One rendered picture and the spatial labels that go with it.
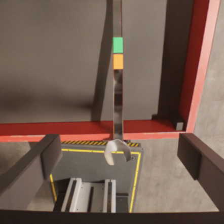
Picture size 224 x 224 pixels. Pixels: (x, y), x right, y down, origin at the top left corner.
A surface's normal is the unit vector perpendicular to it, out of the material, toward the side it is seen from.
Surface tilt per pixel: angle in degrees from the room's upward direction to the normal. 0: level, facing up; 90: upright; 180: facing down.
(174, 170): 0
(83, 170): 0
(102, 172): 0
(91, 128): 90
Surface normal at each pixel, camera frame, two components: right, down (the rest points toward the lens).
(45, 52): -0.02, 0.45
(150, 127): -0.04, -0.89
